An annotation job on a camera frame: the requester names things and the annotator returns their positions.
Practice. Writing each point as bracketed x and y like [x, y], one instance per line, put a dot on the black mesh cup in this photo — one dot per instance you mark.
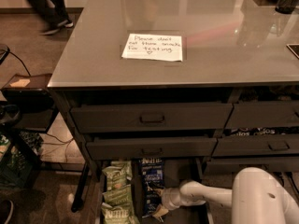
[286, 6]

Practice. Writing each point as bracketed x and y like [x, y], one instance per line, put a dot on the walking person legs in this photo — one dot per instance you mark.
[53, 13]

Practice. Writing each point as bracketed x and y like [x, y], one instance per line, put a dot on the upper green chip bag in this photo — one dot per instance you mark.
[118, 174]

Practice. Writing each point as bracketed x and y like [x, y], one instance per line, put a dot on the green plastic crate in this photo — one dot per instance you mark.
[15, 168]

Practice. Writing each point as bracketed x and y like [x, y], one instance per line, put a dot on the dark snack bags in drawer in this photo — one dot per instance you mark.
[262, 131]

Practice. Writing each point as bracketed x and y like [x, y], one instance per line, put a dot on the white handwritten paper note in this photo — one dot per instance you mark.
[153, 47]

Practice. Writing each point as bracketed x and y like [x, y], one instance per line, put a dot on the top right drawer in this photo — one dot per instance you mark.
[264, 114]

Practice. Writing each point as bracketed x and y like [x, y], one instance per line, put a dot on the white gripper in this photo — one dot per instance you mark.
[168, 198]

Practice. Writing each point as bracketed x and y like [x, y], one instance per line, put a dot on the middle left drawer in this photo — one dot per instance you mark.
[137, 148]

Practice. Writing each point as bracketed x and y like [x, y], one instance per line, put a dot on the open bottom left drawer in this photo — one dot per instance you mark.
[174, 171]

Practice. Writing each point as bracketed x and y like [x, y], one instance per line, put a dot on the bottom right drawer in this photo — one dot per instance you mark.
[272, 164]

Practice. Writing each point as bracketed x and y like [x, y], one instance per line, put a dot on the grey drawer cabinet counter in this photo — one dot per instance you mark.
[234, 51]

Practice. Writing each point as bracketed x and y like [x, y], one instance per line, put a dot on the lower green chip bag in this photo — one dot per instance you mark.
[120, 214]

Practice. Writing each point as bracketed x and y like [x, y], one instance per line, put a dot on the middle right drawer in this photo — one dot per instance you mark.
[257, 145]

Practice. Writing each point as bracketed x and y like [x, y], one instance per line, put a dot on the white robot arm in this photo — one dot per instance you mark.
[255, 198]

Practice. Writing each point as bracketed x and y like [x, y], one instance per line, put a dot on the middle green chip bag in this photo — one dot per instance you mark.
[119, 196]

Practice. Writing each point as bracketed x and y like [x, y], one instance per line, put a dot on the top left drawer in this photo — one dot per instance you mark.
[150, 117]

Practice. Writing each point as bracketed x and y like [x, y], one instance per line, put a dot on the blue chip bag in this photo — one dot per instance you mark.
[153, 166]
[151, 182]

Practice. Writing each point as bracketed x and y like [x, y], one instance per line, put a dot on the green chip bag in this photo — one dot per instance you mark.
[119, 196]
[118, 174]
[120, 214]

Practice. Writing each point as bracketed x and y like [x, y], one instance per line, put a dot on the dark tablet on counter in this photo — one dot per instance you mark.
[294, 49]

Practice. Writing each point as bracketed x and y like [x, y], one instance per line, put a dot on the dark shoe at corner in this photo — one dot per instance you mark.
[6, 211]

